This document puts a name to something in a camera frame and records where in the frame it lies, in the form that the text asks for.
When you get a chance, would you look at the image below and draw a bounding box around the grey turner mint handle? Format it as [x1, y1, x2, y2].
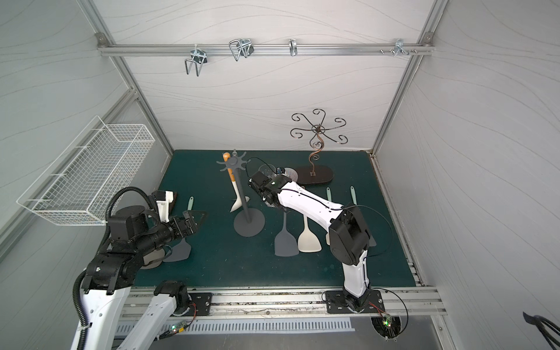
[163, 192, 192, 263]

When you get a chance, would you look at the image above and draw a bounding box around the grey utensil mint handle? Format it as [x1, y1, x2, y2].
[274, 212, 299, 258]

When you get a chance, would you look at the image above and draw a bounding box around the white spatula light wood handle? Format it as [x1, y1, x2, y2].
[297, 215, 322, 253]

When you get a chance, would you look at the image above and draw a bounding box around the cream spatula mint handle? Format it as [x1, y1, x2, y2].
[325, 187, 332, 246]

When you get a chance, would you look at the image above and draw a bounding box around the grey spatula mint handle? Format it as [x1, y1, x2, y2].
[350, 185, 377, 247]

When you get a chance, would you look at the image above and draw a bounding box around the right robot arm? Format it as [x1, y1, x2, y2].
[248, 171, 370, 309]

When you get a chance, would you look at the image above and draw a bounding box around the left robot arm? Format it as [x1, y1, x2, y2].
[71, 186, 212, 349]

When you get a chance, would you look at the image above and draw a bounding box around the grey utensil rack stand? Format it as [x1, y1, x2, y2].
[217, 151, 265, 238]

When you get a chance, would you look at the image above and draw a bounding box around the clear drinking glass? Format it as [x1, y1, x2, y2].
[258, 164, 276, 177]

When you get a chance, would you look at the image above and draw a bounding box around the pink striped bowl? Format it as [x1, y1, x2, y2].
[284, 167, 298, 182]

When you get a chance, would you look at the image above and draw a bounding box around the white vent strip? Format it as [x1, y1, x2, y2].
[113, 318, 356, 337]

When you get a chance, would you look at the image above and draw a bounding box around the brown metal scroll stand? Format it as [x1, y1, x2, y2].
[290, 108, 349, 186]

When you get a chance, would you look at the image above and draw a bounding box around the metal double hook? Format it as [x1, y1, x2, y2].
[185, 48, 208, 77]

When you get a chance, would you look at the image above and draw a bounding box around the small metal hook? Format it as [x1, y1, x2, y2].
[288, 39, 298, 57]

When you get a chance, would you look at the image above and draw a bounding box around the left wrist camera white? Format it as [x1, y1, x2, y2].
[153, 190, 175, 223]

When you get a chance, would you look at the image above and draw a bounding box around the cream utensil orange handle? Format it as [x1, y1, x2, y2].
[223, 153, 250, 212]

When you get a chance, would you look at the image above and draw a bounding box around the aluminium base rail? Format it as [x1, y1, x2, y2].
[190, 287, 448, 319]

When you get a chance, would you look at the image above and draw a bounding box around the white wire basket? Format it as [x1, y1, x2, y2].
[16, 116, 155, 226]

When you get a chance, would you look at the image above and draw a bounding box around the metal wire hook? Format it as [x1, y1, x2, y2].
[228, 38, 255, 61]

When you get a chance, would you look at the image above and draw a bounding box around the aluminium top rail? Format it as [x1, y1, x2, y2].
[95, 32, 435, 58]

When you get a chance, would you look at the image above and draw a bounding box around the metal bracket hook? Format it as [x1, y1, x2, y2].
[379, 39, 418, 57]

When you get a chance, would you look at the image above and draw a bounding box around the black cable bundle corner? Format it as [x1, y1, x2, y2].
[523, 312, 560, 350]

